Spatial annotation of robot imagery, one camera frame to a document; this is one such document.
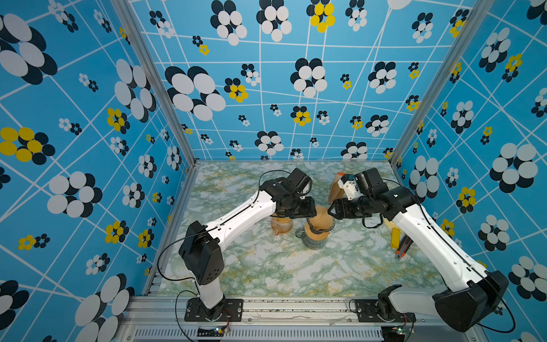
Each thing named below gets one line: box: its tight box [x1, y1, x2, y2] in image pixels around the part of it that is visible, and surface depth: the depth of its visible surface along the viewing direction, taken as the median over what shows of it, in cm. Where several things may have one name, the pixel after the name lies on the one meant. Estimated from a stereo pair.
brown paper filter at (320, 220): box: [304, 205, 335, 241], surface depth 83 cm
